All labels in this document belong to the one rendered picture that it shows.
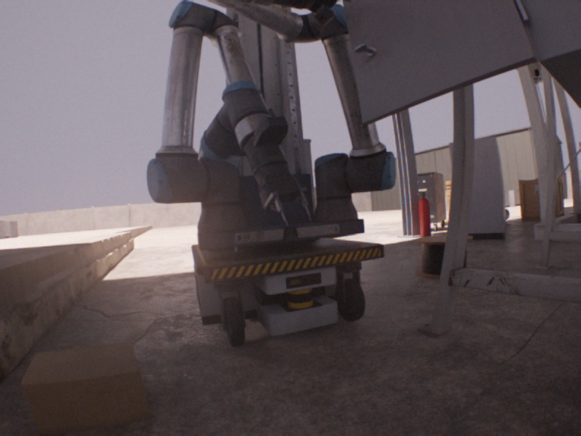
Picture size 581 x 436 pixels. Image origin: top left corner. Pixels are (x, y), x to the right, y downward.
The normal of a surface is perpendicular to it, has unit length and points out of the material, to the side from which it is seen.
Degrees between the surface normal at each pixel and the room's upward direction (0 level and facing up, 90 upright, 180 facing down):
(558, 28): 90
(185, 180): 100
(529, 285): 90
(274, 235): 90
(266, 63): 90
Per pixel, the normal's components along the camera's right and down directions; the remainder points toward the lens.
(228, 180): 0.69, -0.04
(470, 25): -0.90, 0.07
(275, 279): 0.34, -0.01
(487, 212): -0.69, 0.06
